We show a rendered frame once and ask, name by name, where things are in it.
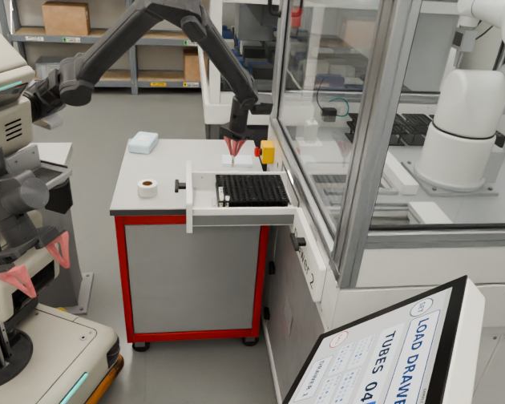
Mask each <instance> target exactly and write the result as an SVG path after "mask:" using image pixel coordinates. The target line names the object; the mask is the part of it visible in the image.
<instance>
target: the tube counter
mask: <svg viewBox="0 0 505 404"><path fill-rule="evenodd" d="M385 380H386V377H384V378H379V379H377V380H373V381H371V382H366V383H363V384H361V385H360V387H359V390H358V393H357V395H356V398H355V399H354V402H353V404H378V399H379V397H380V394H381V392H382V387H383V386H384V383H385Z"/></svg>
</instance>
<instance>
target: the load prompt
mask: <svg viewBox="0 0 505 404"><path fill-rule="evenodd" d="M440 313H441V309H438V310H435V311H434V312H431V313H428V314H425V315H422V316H421V317H416V318H415V319H412V320H410V324H409V327H408V330H407V332H406V337H405V340H404V342H403V345H402V349H401V352H400V354H399V357H398V361H397V364H396V366H395V369H394V373H393V376H392V378H391V381H390V385H389V388H388V390H387V393H386V397H385V400H384V402H383V404H417V403H418V397H419V394H420V390H421V387H422V382H423V379H424V375H425V372H426V366H427V362H428V359H429V356H430V351H431V347H432V344H433V340H434V335H435V331H436V328H437V324H438V319H439V316H440Z"/></svg>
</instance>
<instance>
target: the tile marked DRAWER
mask: <svg viewBox="0 0 505 404"><path fill-rule="evenodd" d="M333 356H334V354H333V355H331V356H328V357H326V358H322V359H320V360H317V361H315V362H314V363H313V365H312V367H311V369H310V371H309V372H308V374H307V376H306V378H305V380H304V382H303V383H302V385H301V388H300V389H299V391H298V393H297V395H296V397H295V398H294V400H293V403H295V402H299V401H302V400H305V399H307V398H312V397H313V396H314V395H315V393H316V391H317V388H318V387H319V385H320V383H321V380H322V379H323V377H324V375H325V372H326V370H327V369H328V367H329V364H330V362H331V361H332V359H333Z"/></svg>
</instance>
